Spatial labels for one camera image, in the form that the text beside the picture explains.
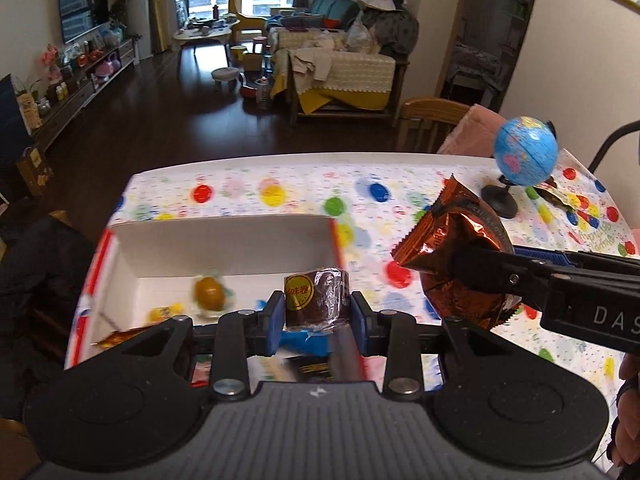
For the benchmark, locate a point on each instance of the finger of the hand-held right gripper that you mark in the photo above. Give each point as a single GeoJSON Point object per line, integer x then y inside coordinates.
{"type": "Point", "coordinates": [495, 272]}
{"type": "Point", "coordinates": [545, 256]}

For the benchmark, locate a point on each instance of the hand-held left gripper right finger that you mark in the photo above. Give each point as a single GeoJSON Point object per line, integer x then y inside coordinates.
{"type": "Point", "coordinates": [360, 327]}

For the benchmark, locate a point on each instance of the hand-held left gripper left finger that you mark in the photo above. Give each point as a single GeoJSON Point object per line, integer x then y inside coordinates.
{"type": "Point", "coordinates": [276, 322]}

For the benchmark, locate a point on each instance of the blue cookie packet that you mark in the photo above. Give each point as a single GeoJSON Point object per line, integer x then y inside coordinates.
{"type": "Point", "coordinates": [300, 342]}

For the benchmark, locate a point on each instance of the small brown roll snack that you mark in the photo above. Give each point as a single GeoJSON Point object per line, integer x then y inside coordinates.
{"type": "Point", "coordinates": [320, 295]}

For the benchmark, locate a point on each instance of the brown foil snack packet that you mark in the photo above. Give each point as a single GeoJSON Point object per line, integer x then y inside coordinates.
{"type": "Point", "coordinates": [450, 220]}

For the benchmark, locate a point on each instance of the red cardboard box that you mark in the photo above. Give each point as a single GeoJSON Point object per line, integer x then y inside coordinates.
{"type": "Point", "coordinates": [225, 245]}

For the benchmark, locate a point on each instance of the person's right hand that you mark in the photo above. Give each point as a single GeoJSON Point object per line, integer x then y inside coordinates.
{"type": "Point", "coordinates": [630, 435]}

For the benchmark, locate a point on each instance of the black snack packet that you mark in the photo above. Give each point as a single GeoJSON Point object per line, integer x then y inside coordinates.
{"type": "Point", "coordinates": [312, 366]}

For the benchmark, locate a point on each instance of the brown and gold packet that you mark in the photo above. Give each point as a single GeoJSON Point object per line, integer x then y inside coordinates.
{"type": "Point", "coordinates": [555, 195]}

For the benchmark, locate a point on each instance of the gold wrapped candy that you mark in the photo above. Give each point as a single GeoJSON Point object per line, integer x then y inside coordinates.
{"type": "Point", "coordinates": [212, 295]}

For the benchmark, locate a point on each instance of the small blue globe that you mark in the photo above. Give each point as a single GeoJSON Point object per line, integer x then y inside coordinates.
{"type": "Point", "coordinates": [525, 147]}

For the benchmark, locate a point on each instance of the grey desk lamp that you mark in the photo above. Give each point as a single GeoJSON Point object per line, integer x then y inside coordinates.
{"type": "Point", "coordinates": [602, 147]}

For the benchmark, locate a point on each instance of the pink cloth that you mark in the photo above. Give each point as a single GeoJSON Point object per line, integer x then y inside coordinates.
{"type": "Point", "coordinates": [475, 130]}

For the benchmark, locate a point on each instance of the wooden chair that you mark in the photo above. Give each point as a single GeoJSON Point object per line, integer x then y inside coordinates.
{"type": "Point", "coordinates": [425, 120]}

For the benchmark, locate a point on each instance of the black jacket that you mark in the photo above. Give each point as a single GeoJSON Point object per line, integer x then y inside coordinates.
{"type": "Point", "coordinates": [35, 300]}

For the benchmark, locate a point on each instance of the cream and yellow blanket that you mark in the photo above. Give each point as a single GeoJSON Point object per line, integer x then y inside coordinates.
{"type": "Point", "coordinates": [350, 75]}

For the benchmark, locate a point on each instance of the small white stool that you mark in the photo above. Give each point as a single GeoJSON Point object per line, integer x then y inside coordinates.
{"type": "Point", "coordinates": [225, 74]}

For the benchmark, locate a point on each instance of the pile of clothes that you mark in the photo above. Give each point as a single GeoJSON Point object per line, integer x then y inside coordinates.
{"type": "Point", "coordinates": [390, 25]}

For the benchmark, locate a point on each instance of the brown paper bag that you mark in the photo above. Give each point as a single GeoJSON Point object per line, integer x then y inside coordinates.
{"type": "Point", "coordinates": [34, 172]}

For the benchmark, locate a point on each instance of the round coffee table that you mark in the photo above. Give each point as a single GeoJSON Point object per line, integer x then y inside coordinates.
{"type": "Point", "coordinates": [202, 35]}

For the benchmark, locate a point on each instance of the long television cabinet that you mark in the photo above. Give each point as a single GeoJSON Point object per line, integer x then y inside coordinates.
{"type": "Point", "coordinates": [75, 100]}

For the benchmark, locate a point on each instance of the yellow giraffe chair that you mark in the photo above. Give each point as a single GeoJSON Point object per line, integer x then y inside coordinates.
{"type": "Point", "coordinates": [247, 22]}

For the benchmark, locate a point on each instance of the yellow curtain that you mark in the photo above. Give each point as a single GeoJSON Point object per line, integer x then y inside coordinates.
{"type": "Point", "coordinates": [161, 5]}

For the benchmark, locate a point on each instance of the flat screen television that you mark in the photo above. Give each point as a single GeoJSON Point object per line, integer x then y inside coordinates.
{"type": "Point", "coordinates": [82, 10]}

